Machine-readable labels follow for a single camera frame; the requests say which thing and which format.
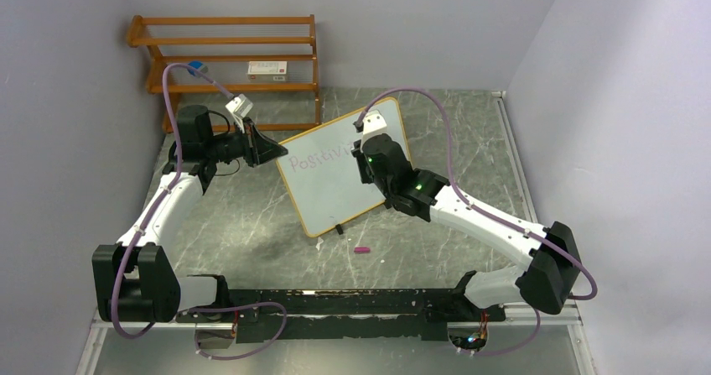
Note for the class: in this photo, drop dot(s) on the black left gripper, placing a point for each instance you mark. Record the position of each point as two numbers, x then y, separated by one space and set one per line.
257 148

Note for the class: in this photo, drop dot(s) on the yellow-framed whiteboard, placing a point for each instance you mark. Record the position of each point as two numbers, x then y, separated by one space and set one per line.
322 176

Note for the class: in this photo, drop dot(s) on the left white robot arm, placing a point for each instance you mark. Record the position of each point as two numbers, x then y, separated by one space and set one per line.
133 277

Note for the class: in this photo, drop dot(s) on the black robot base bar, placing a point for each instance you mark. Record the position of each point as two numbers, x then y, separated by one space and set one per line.
298 314

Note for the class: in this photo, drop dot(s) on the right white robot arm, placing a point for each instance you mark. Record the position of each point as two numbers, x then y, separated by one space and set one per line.
544 259

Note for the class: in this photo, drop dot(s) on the blue whiteboard eraser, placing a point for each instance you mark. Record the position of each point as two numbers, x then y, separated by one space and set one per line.
196 66

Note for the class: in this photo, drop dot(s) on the orange wooden shelf rack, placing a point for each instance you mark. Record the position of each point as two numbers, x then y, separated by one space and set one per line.
226 45

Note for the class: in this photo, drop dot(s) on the white red box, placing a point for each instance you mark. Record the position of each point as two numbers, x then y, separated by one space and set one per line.
267 71

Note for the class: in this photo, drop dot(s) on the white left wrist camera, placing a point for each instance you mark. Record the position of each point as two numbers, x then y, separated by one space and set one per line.
239 108

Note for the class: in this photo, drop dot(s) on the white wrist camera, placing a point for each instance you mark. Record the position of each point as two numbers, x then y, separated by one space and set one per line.
239 108
372 124

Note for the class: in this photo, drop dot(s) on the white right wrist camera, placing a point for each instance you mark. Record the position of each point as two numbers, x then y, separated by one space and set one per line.
372 124

